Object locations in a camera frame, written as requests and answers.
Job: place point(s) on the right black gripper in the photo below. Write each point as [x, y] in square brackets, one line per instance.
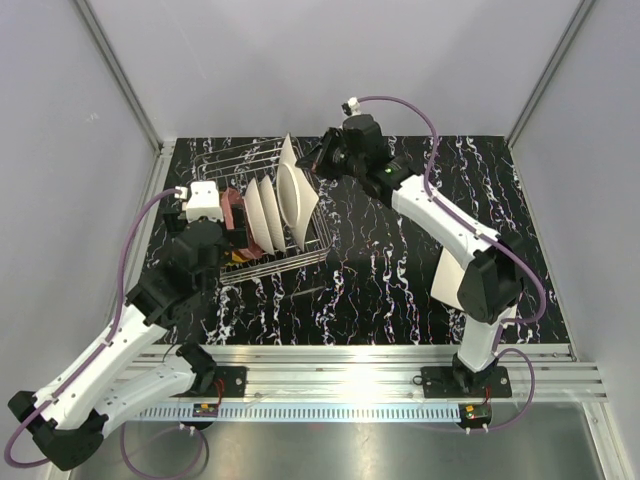
[313, 162]

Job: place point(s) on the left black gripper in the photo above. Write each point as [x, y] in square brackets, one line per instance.
[239, 236]

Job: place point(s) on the orange polka dot plate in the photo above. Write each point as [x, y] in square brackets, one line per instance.
[237, 258]

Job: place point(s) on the metal wire dish rack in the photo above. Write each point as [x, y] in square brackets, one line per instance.
[235, 166]

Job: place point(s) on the pink polka dot plate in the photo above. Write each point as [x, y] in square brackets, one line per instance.
[238, 231]

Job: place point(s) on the white square plate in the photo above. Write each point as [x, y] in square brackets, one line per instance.
[447, 280]
[296, 197]

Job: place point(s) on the floral patterned brown plate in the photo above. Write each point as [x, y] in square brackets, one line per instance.
[272, 214]

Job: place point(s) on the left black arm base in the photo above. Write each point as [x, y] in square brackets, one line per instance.
[230, 381]

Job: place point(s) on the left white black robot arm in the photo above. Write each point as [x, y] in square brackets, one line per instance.
[69, 418]

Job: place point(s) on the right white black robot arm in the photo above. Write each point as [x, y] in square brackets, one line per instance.
[491, 281]

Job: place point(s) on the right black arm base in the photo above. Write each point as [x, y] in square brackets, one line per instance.
[447, 382]

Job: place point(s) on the black marble pattern mat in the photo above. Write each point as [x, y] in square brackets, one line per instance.
[373, 287]

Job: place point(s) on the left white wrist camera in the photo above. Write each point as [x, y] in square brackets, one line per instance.
[201, 200]

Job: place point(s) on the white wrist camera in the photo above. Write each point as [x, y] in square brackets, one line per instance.
[351, 107]
[201, 200]

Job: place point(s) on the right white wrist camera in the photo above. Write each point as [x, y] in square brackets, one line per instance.
[351, 107]

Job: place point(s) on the left aluminium frame post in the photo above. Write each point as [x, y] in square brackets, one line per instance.
[97, 33]

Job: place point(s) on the aluminium frame post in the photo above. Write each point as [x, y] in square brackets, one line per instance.
[97, 33]
[572, 29]

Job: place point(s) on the aluminium mounting rail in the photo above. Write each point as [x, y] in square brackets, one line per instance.
[384, 374]

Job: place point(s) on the white slotted cable duct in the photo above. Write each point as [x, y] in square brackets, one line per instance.
[298, 412]

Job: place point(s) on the right aluminium frame post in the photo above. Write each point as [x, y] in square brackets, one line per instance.
[572, 29]

